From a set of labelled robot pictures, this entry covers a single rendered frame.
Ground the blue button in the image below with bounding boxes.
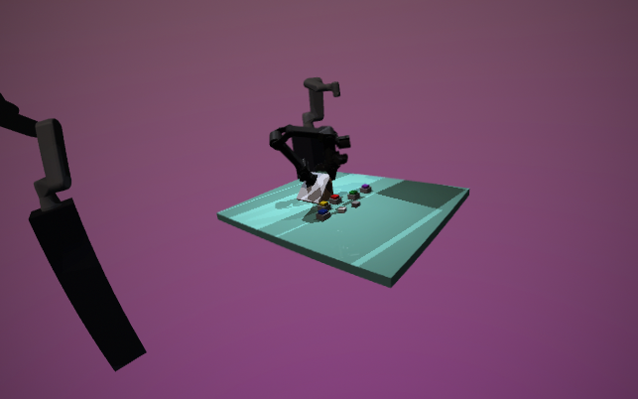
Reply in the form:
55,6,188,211
316,208,330,221

